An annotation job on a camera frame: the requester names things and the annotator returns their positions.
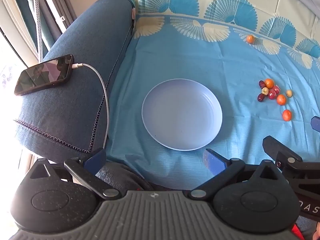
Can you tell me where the small orange lowest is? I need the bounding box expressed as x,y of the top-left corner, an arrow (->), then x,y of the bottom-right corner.
282,109 -> 292,121

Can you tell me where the tan longan fruit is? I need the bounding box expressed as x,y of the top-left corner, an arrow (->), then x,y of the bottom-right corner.
286,89 -> 292,98

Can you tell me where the red candy fruit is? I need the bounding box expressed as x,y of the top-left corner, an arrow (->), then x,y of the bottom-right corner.
272,85 -> 280,95

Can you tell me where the red cherry tomato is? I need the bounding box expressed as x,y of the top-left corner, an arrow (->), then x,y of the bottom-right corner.
268,89 -> 277,100

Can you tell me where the yellow-red small apple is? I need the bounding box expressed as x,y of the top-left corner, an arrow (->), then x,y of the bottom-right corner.
261,87 -> 269,96

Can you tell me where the dark red jujube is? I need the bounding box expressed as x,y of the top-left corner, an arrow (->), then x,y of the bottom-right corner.
259,80 -> 266,88
257,93 -> 265,102

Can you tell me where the small orange top cluster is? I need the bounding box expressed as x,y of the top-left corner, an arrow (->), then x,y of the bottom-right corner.
264,79 -> 274,89

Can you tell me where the light blue round plate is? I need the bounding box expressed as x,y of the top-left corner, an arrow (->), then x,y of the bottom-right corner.
142,79 -> 223,151

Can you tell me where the blue patterned cloth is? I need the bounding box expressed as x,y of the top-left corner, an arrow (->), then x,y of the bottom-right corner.
106,0 -> 319,189

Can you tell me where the black smartphone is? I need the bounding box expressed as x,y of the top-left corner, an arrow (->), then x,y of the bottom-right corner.
14,54 -> 74,96

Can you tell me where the white charging cable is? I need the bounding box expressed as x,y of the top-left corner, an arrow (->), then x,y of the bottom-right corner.
71,63 -> 110,151

